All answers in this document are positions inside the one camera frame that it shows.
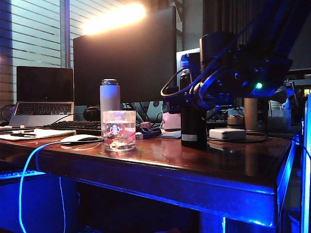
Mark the silver laptop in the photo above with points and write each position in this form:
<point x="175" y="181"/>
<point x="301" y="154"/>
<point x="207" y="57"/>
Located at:
<point x="43" y="85"/>

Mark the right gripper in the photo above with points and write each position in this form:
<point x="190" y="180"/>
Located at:
<point x="226" y="89"/>

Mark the printed clear glass cup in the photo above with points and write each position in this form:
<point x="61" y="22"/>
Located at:
<point x="119" y="136"/>

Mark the translucent white container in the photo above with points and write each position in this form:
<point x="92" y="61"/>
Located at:
<point x="279" y="121"/>

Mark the badge card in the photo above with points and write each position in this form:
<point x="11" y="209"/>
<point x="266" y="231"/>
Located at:
<point x="138" y="135"/>

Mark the white computer mouse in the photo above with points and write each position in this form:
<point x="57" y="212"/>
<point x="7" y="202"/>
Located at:
<point x="77" y="138"/>

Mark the white power adapter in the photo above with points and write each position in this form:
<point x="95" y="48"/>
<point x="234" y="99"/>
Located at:
<point x="227" y="134"/>

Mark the white notepad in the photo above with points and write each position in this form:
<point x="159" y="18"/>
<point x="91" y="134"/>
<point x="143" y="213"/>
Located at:
<point x="48" y="134"/>

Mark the white marker pen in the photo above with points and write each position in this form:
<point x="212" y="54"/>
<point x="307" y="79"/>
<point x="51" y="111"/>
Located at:
<point x="23" y="131"/>

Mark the small pink cube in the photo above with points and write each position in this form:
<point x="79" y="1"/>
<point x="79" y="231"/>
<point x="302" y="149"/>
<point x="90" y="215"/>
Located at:
<point x="145" y="125"/>

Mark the small metal canister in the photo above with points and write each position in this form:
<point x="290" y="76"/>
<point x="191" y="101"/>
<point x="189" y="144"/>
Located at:
<point x="235" y="121"/>

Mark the black keyboard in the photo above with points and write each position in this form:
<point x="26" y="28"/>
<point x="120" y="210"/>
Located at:
<point x="73" y="125"/>

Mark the white thermos bottle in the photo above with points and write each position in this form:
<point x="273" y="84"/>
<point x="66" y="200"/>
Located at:
<point x="109" y="97"/>

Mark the dark pen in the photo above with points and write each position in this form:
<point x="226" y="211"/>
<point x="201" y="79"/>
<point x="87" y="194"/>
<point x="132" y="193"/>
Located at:
<point x="23" y="134"/>

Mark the black thermos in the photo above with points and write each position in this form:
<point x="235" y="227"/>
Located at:
<point x="193" y="126"/>

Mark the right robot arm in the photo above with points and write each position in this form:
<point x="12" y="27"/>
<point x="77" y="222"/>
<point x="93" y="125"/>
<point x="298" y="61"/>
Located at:
<point x="267" y="36"/>

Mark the brown metal thermos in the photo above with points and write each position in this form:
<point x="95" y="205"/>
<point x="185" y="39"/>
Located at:
<point x="252" y="116"/>

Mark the black monitor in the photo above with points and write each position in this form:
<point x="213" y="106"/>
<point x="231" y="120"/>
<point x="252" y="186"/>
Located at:
<point x="126" y="68"/>

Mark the bright bar lamp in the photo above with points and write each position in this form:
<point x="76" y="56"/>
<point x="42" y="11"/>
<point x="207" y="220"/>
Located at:
<point x="114" y="18"/>

